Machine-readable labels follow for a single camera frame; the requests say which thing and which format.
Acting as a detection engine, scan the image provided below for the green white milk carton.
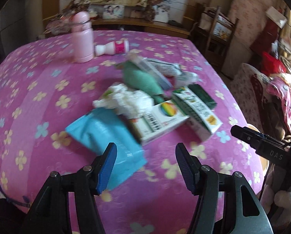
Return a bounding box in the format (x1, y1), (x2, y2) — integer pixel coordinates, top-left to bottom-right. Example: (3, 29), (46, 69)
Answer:
(171, 86), (223, 142)

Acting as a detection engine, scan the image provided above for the dark green packet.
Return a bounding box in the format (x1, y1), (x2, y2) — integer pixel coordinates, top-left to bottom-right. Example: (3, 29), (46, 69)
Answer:
(188, 84), (217, 110)

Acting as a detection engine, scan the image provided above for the rainbow logo medicine box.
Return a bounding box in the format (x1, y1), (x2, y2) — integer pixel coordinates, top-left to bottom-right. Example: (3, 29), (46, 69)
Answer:
(129, 100), (189, 145)

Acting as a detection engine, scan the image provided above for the light blue snack bag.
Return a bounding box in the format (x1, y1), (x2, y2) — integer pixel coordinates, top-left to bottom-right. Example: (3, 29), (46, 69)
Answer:
(65, 108), (147, 190)

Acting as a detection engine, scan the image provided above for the white tissue paper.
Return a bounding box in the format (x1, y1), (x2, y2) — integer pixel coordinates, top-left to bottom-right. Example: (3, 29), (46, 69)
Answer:
(93, 82), (154, 119)

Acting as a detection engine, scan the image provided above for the green fluffy cloth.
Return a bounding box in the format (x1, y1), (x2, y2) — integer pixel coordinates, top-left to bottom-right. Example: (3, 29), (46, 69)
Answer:
(120, 61), (165, 104)

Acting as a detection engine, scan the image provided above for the white blue medicine box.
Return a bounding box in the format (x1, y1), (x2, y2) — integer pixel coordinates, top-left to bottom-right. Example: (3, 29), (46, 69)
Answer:
(127, 53), (173, 90)

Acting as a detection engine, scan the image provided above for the floral covered sofa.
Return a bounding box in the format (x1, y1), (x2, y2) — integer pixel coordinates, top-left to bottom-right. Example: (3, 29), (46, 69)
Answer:
(231, 63), (291, 230)

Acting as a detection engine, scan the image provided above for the pink blanket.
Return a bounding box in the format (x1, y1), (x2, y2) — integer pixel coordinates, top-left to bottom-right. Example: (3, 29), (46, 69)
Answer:
(267, 73), (291, 132)

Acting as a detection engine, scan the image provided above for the red cushion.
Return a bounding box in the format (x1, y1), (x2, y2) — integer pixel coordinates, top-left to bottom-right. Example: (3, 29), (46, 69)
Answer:
(261, 52), (286, 76)

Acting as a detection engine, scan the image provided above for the wooden chair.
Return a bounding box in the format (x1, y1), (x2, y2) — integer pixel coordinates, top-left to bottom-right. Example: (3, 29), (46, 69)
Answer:
(190, 4), (239, 71)

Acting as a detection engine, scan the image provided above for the pink floral tablecloth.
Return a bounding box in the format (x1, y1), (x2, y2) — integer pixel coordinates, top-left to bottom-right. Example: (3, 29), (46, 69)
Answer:
(0, 31), (263, 233)

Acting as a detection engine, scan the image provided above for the white pink yogurt bottle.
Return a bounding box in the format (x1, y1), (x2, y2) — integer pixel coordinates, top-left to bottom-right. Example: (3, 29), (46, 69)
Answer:
(94, 40), (129, 56)

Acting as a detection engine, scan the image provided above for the wooden sideboard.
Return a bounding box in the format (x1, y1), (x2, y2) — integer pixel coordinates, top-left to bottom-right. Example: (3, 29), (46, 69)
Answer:
(43, 14), (191, 40)

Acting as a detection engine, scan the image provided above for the pink water bottle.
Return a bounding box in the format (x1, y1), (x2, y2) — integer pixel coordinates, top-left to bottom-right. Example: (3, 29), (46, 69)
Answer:
(71, 11), (94, 63)

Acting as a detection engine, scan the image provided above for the framed photo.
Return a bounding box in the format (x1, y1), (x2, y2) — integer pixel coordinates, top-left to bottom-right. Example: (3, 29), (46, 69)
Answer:
(102, 5), (125, 20)

